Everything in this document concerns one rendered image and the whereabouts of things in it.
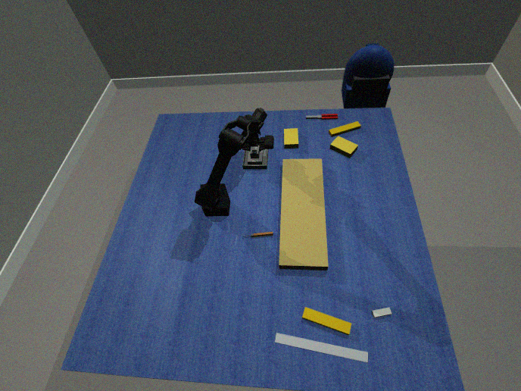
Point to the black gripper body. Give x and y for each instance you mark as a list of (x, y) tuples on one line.
[(266, 141)]

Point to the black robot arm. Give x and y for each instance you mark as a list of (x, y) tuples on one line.
[(230, 142)]

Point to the long grey flat bar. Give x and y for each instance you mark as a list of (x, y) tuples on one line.
[(321, 347)]

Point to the small white flat rectangular block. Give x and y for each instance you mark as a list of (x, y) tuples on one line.
[(381, 312)]

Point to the red-handled awl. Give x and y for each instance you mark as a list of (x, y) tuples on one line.
[(323, 116)]

